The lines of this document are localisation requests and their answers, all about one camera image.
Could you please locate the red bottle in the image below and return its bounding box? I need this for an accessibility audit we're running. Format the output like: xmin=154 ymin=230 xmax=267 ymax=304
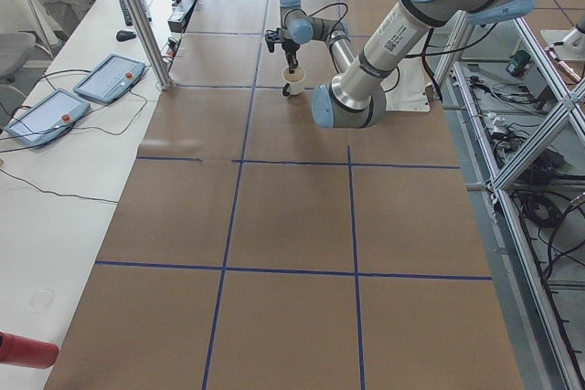
xmin=1 ymin=332 xmax=59 ymax=369

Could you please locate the black keyboard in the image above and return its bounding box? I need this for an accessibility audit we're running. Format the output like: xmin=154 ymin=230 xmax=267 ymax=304
xmin=117 ymin=0 xmax=153 ymax=28

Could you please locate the near teach pendant tablet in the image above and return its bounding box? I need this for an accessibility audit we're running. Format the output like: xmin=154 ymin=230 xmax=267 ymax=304
xmin=5 ymin=89 xmax=90 ymax=148

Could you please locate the aluminium truss frame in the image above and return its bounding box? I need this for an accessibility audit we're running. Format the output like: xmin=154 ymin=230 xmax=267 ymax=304
xmin=438 ymin=19 xmax=584 ymax=389

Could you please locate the white smiley mug black handle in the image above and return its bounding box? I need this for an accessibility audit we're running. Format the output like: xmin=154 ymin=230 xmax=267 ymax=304
xmin=282 ymin=67 xmax=305 ymax=98

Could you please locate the green power supply box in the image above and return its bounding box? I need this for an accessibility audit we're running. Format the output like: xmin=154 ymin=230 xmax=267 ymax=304
xmin=506 ymin=50 xmax=531 ymax=78

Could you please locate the white reach grabber tool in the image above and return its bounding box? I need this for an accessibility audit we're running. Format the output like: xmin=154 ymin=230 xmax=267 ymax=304
xmin=27 ymin=0 xmax=54 ymax=59

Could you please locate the teach pendant tablet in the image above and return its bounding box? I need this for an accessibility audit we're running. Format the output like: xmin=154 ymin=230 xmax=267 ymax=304
xmin=73 ymin=54 xmax=146 ymax=104
xmin=5 ymin=89 xmax=90 ymax=148

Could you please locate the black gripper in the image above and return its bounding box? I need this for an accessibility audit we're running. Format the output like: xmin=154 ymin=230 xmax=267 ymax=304
xmin=278 ymin=27 xmax=300 ymax=73

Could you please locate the aluminium frame post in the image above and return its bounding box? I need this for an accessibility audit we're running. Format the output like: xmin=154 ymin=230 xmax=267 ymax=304
xmin=124 ymin=0 xmax=173 ymax=90

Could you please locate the black computer mouse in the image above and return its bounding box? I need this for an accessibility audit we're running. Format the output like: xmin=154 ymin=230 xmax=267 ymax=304
xmin=115 ymin=29 xmax=137 ymax=42

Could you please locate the grey office chair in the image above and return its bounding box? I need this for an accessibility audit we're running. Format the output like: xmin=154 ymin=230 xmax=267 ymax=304
xmin=1 ymin=32 xmax=36 ymax=87

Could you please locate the far teach pendant tablet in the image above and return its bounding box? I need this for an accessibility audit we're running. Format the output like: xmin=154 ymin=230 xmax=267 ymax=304
xmin=73 ymin=54 xmax=146 ymax=104

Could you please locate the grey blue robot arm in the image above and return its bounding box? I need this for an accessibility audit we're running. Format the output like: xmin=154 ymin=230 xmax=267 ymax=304
xmin=265 ymin=0 xmax=537 ymax=129

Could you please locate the black cable bundle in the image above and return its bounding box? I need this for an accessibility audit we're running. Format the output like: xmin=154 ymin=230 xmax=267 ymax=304
xmin=511 ymin=152 xmax=585 ymax=281

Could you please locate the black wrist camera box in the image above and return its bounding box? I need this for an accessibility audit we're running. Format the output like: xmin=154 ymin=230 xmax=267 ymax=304
xmin=264 ymin=28 xmax=282 ymax=53

